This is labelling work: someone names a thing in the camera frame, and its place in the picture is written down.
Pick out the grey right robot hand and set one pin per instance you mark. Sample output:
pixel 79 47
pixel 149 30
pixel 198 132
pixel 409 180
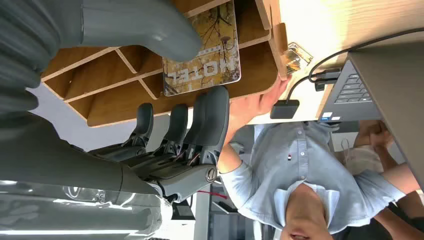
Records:
pixel 66 159

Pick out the wooden card holder rack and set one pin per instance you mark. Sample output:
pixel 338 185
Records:
pixel 109 82

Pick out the yellow hotel key card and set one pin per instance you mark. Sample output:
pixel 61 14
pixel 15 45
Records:
pixel 202 69

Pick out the person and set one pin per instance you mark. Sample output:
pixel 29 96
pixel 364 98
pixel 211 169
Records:
pixel 298 159

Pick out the ribbed grey right arm sleeve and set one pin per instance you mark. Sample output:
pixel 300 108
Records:
pixel 23 49

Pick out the grey background furniture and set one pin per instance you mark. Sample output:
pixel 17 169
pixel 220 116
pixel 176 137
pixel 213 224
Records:
pixel 225 218

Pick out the black usb hub box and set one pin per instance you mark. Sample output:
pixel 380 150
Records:
pixel 285 109

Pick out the grey laptop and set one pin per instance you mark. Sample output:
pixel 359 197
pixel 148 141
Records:
pixel 391 92

